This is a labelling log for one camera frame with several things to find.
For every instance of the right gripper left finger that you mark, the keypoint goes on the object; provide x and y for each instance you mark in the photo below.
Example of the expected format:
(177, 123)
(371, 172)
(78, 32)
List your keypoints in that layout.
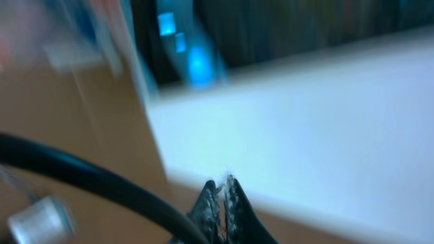
(205, 213)

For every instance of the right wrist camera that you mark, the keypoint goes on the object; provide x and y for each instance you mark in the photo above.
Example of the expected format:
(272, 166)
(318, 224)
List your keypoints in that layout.
(47, 221)

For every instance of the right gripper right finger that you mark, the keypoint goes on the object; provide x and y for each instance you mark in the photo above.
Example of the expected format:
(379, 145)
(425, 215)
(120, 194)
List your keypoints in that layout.
(242, 224)

